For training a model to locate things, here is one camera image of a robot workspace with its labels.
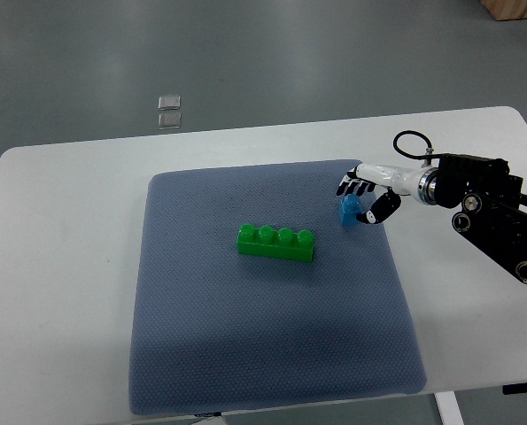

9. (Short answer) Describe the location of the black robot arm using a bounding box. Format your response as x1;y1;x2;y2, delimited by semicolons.
424;153;527;285

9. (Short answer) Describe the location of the white table leg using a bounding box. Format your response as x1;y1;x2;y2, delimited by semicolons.
434;391;464;425

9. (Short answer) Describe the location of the wooden box corner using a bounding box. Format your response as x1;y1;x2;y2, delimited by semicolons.
480;0;527;21

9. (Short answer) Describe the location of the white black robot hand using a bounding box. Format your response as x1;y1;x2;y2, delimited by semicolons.
337;163;437;224

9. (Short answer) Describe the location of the long green toy block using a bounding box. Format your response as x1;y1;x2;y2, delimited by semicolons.
236;223;315;262

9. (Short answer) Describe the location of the small blue toy block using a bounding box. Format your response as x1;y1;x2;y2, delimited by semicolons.
338;194;362;226

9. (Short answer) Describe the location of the blue-grey textured mat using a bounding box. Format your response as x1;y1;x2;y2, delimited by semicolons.
129;159;427;415

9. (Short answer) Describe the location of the black cable loop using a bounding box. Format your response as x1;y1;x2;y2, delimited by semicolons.
392;129;444;167

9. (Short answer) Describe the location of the metal floor plate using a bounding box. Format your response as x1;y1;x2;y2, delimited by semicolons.
158;95;181;111
158;112;182;129

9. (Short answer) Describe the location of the black table control panel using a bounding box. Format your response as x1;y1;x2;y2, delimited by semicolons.
502;382;527;395

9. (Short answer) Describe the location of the upper metal floor plate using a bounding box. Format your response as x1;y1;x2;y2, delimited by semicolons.
158;95;181;111

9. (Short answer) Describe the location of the lower metal floor plate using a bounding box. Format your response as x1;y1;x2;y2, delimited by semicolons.
158;112;182;129

